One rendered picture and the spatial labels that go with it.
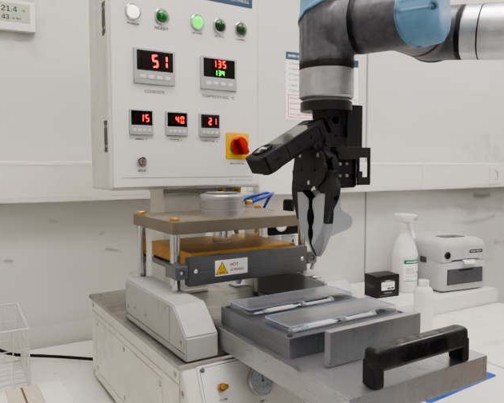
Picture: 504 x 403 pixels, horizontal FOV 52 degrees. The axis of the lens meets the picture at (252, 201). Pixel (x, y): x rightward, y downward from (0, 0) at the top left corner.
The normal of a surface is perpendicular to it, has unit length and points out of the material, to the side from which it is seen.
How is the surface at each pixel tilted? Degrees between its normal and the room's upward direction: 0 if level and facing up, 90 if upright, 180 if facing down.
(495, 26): 89
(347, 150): 90
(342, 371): 0
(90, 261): 90
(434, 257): 88
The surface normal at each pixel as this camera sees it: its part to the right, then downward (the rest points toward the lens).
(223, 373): 0.48, -0.37
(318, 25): -0.53, 0.11
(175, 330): -0.85, 0.04
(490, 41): -0.55, 0.48
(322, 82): -0.26, 0.07
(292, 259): 0.53, 0.05
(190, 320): 0.34, -0.72
